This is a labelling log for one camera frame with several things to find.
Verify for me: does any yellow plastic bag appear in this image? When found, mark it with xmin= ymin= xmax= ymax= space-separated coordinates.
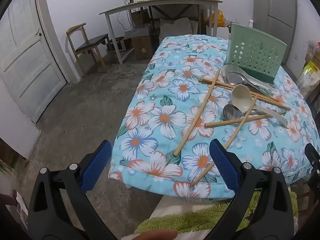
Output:
xmin=207 ymin=9 xmax=225 ymax=28

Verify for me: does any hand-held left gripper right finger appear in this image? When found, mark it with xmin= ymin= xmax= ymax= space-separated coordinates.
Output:
xmin=209 ymin=139 xmax=294 ymax=240

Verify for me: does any grey sack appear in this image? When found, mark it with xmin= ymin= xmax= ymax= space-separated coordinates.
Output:
xmin=159 ymin=17 xmax=193 ymax=40

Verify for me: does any yellow green rice bag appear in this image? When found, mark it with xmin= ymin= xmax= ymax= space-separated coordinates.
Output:
xmin=296 ymin=61 xmax=320 ymax=93

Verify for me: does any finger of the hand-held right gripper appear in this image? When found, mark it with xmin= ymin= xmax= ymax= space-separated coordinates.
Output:
xmin=304 ymin=143 xmax=320 ymax=193

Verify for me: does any metal spoon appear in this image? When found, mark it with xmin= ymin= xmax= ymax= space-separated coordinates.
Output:
xmin=220 ymin=104 xmax=278 ymax=122
xmin=226 ymin=72 xmax=274 ymax=97

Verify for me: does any crinkled plastic bag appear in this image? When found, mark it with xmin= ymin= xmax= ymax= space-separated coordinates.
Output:
xmin=305 ymin=40 xmax=320 ymax=64

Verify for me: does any white rice paddle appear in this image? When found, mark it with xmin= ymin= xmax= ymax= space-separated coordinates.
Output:
xmin=221 ymin=64 xmax=275 ymax=94

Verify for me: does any person's left hand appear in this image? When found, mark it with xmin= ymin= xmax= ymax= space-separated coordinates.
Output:
xmin=121 ymin=230 xmax=178 ymax=240

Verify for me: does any grey refrigerator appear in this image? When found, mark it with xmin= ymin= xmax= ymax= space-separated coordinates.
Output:
xmin=252 ymin=0 xmax=299 ymax=78

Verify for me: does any beige plastic ladle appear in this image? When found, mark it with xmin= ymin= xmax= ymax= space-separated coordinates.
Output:
xmin=231 ymin=84 xmax=289 ymax=128

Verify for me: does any wooden chair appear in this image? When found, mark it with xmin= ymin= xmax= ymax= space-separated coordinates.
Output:
xmin=66 ymin=22 xmax=110 ymax=75

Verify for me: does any grey table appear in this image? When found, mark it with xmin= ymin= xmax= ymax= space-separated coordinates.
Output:
xmin=99 ymin=0 xmax=223 ymax=64

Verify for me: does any cardboard box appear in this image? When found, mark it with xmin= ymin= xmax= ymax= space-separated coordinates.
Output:
xmin=131 ymin=34 xmax=153 ymax=60

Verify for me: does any green and white fleece robe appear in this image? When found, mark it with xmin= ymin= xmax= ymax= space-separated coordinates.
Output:
xmin=121 ymin=187 xmax=299 ymax=240

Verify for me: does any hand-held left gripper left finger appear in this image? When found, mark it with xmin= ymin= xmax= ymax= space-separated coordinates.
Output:
xmin=27 ymin=140 xmax=118 ymax=240

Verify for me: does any green plastic utensil holder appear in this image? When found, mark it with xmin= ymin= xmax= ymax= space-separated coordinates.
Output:
xmin=224 ymin=23 xmax=288 ymax=85

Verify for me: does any white panel door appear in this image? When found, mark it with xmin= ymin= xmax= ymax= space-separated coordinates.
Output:
xmin=0 ymin=0 xmax=68 ymax=124

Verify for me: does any bamboo chopstick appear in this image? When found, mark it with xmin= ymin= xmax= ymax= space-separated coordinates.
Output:
xmin=204 ymin=110 xmax=287 ymax=127
xmin=199 ymin=79 xmax=280 ymax=103
xmin=173 ymin=68 xmax=222 ymax=157
xmin=201 ymin=77 xmax=292 ymax=111
xmin=190 ymin=93 xmax=259 ymax=187

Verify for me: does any floral blue blanket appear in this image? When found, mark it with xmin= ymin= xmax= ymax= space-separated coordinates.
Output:
xmin=108 ymin=34 xmax=320 ymax=202

